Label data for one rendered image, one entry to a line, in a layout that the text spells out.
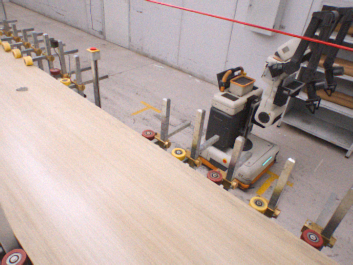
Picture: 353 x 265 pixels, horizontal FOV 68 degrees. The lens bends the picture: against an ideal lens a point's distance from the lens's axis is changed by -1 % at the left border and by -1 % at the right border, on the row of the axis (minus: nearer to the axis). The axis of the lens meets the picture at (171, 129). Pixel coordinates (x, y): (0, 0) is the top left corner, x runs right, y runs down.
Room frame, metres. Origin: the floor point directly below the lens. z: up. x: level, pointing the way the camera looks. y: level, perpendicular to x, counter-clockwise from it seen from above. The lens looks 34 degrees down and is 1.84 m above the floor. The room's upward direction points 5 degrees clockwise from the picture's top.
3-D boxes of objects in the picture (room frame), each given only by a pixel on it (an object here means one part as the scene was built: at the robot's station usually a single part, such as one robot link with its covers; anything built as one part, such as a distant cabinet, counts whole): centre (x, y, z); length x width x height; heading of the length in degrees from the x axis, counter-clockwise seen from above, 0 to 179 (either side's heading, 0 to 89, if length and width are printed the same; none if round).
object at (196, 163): (1.22, -0.13, 0.81); 0.14 x 0.06 x 0.05; 50
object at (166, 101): (1.37, 0.04, 0.89); 0.04 x 0.04 x 0.48; 50
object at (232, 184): (1.06, -0.32, 0.82); 0.14 x 0.06 x 0.05; 50
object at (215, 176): (0.99, -0.24, 0.85); 0.08 x 0.08 x 0.11
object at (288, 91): (1.98, -0.91, 0.99); 0.28 x 0.16 x 0.22; 139
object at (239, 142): (1.05, -0.34, 0.88); 0.04 x 0.04 x 0.48; 50
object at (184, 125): (1.47, 0.01, 0.80); 0.43 x 0.03 x 0.04; 140
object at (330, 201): (0.83, -0.75, 0.84); 0.43 x 0.03 x 0.04; 140
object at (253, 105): (2.11, -0.86, 0.68); 0.28 x 0.27 x 0.25; 139
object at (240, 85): (2.25, -0.61, 0.87); 0.23 x 0.15 x 0.11; 139
